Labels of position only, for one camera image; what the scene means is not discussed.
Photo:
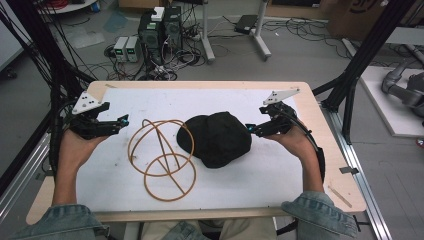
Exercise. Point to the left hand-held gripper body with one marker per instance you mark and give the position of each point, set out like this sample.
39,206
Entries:
87,128

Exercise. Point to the cardboard box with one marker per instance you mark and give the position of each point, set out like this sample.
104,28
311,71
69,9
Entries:
370,16

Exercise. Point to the white box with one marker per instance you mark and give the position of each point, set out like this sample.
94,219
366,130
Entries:
158,14

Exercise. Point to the black flat box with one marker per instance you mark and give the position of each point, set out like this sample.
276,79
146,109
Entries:
246,24

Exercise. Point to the aluminium rail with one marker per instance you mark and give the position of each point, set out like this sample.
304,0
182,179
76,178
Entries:
363,180
23,180

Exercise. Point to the white stand leg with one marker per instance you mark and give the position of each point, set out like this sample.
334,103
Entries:
207,36
261,33

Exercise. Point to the thin wooden strip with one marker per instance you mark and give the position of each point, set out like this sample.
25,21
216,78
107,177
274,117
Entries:
340,196

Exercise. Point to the person's right hand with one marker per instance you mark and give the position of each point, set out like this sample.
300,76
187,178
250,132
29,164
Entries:
293,141

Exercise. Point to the white table mat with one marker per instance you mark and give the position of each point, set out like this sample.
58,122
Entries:
233,186

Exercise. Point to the black hat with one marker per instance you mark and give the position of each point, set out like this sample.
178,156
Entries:
215,138

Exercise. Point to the person's left hand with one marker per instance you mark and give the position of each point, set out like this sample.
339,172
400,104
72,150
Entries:
75,150

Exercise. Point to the black metal frame post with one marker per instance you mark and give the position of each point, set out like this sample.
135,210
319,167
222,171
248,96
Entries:
36,43
363,56

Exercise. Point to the grey bench power supply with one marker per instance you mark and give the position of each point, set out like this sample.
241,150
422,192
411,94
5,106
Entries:
120,49
133,49

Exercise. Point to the black computer tower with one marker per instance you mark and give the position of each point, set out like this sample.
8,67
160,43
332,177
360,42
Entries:
150,40
172,28

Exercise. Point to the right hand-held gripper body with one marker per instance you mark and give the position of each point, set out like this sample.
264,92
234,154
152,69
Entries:
279,116

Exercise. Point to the grey tape piece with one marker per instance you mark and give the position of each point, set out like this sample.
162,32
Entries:
348,170

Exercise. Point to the white platform board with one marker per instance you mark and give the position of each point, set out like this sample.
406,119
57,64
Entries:
383,110

